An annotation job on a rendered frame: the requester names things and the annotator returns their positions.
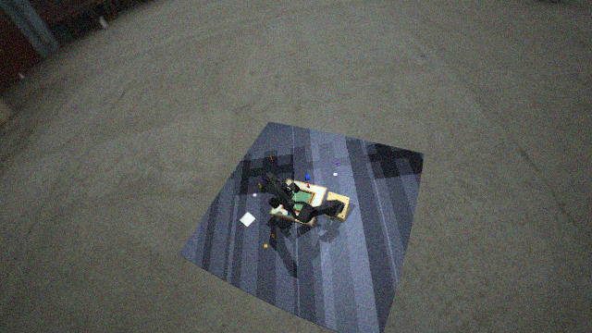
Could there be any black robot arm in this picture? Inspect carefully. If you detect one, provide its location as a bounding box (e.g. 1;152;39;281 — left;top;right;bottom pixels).
264;172;345;223

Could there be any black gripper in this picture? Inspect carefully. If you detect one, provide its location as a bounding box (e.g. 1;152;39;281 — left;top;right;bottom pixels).
268;182;300;209

